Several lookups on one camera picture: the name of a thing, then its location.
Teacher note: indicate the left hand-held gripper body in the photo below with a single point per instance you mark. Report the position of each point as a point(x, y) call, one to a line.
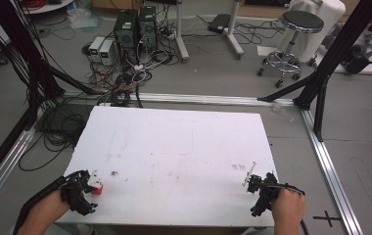
point(76, 196)

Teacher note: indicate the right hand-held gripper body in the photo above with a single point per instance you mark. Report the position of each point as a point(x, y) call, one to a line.
point(267, 194)

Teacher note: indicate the thin white stick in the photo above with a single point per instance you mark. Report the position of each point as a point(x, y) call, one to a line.
point(249, 174)

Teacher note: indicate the red and white block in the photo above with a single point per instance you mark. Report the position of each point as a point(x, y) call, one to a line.
point(96, 186)

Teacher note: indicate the person's right hand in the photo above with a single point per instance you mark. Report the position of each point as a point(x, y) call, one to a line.
point(288, 205)

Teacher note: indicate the person's left hand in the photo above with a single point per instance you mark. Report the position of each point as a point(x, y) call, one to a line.
point(48, 209)

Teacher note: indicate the white power supply unit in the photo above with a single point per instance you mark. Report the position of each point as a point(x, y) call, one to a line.
point(107, 52)
point(96, 47)

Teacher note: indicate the white metal table leg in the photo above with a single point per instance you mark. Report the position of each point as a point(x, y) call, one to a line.
point(234, 32)
point(181, 36)

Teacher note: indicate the large black computer tower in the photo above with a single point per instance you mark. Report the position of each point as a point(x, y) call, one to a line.
point(126, 29)

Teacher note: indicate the black device on white board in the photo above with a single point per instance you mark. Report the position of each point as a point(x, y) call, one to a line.
point(358, 60)

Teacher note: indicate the clear plastic bag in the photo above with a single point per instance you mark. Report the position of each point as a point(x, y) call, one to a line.
point(83, 18)

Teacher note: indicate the flat black box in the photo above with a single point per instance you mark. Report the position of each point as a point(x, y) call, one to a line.
point(219, 23)

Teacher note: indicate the slim black computer tower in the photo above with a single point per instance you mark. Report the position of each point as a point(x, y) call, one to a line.
point(148, 26)

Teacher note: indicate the black round swivel stool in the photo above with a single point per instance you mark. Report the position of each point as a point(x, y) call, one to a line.
point(300, 21)

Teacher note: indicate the round white table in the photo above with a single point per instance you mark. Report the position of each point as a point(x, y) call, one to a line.
point(48, 7)

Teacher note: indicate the white covered machine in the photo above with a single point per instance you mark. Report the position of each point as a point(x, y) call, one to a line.
point(332, 19)

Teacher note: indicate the aluminium floor rail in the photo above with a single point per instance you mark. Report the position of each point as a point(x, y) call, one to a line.
point(331, 173)
point(207, 98)
point(4, 166)

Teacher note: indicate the black braced frame post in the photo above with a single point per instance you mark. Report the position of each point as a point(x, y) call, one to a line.
point(334, 55)

